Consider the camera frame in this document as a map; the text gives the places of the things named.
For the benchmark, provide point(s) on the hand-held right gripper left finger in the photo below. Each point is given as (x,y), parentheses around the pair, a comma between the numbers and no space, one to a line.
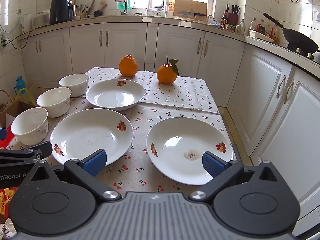
(96,162)

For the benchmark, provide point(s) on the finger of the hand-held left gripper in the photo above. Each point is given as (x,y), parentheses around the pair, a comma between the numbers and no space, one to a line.
(42,148)

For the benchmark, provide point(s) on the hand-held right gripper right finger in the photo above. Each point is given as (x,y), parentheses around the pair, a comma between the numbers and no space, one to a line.
(212,165)

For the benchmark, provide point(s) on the stained white fruit print plate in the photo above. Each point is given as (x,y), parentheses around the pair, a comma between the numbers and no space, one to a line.
(180,135)

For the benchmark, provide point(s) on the white ceramic bowl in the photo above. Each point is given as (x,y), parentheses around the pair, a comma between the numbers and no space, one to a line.
(53,103)
(30,127)
(75,86)

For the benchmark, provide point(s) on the red printed gift box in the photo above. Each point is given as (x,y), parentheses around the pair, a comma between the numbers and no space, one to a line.
(6,140)

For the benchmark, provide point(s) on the large white fruit print plate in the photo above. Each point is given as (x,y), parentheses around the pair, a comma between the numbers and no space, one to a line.
(87,132)

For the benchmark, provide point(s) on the brown cardboard box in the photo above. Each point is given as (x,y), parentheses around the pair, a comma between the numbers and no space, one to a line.
(15,110)

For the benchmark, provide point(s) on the beige cherry print tablecloth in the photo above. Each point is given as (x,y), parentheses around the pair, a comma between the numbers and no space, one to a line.
(140,135)

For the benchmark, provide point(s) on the small white fruit print plate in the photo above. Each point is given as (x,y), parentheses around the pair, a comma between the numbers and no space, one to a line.
(115,96)

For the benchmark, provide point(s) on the white cherry print tablecloth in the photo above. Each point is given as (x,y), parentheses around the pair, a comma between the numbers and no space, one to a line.
(175,92)

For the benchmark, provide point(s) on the orange with green leaf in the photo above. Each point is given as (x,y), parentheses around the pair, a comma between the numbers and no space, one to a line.
(166,75)

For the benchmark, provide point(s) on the pointed orange without leaf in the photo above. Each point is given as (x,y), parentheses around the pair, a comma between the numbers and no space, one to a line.
(128,66)

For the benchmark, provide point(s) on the white power strip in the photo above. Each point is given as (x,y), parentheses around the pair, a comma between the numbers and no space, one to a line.
(2,41)

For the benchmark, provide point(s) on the white electric kettle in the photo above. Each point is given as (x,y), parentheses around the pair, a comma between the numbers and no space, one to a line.
(26,23)

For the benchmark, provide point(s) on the white rice cooker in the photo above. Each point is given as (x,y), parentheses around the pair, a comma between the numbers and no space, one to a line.
(41,18)

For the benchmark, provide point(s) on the white condiment tray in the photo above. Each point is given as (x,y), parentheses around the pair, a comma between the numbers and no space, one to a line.
(260,36)

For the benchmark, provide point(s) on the black air fryer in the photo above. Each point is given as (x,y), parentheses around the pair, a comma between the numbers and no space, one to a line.
(60,10)

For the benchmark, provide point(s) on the clear glass bottle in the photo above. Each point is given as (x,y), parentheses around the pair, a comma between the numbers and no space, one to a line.
(242,27)

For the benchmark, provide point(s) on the utensil holder with utensils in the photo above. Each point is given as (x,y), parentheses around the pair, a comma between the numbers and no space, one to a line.
(81,11)

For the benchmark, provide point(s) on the dark sauce bottle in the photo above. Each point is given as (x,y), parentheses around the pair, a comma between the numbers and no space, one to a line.
(224,20)

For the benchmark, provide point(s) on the beige kitchen countertop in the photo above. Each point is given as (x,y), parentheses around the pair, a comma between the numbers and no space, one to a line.
(125,18)

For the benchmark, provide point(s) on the red knife block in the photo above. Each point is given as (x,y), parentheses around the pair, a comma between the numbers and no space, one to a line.
(233,17)

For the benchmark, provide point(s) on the black wok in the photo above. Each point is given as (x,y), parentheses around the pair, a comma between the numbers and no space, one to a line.
(300,38)

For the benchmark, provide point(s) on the green dish soap bottle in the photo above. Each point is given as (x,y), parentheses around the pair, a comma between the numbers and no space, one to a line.
(123,5)

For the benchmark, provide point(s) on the metal kitchen faucet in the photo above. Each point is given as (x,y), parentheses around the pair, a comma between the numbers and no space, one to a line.
(125,5)

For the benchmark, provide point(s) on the wooden cutting board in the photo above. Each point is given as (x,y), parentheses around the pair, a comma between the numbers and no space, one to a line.
(190,6)

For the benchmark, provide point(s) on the glass jars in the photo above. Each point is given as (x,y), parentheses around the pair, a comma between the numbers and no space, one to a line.
(156,8)

